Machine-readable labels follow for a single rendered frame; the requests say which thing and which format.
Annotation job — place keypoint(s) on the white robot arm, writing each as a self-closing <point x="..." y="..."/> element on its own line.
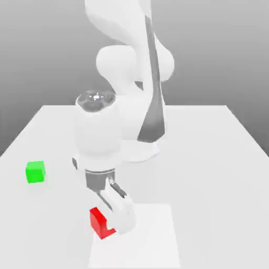
<point x="96" y="134"/>

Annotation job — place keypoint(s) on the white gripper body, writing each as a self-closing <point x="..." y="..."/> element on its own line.
<point x="117" y="207"/>

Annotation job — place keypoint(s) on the small red cube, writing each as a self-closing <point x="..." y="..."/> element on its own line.
<point x="97" y="222"/>

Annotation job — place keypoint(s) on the small green cube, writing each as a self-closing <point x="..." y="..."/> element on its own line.
<point x="35" y="172"/>

